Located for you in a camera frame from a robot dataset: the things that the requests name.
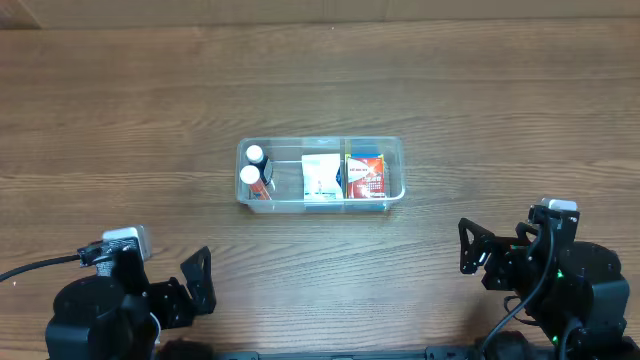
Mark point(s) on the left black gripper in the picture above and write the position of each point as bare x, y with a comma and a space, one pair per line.
170, 295

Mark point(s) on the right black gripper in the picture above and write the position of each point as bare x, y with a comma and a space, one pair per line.
500, 261

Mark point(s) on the orange bottle white cap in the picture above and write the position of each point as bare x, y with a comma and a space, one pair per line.
250, 175

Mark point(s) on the red medicine box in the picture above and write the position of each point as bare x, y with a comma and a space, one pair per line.
365, 176

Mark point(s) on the black bottle white cap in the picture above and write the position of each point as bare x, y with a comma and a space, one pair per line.
258, 158

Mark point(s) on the blue yellow VapoDrops box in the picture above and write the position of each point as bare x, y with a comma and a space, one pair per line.
363, 147

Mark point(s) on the white blue medicine box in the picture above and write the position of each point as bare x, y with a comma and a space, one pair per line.
322, 177

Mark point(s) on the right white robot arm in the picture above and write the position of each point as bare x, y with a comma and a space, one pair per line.
566, 299

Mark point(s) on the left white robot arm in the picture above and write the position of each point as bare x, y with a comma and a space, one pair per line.
120, 315

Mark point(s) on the clear plastic container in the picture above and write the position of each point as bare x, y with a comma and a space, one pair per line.
286, 189

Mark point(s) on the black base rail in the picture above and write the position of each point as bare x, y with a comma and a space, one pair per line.
189, 350

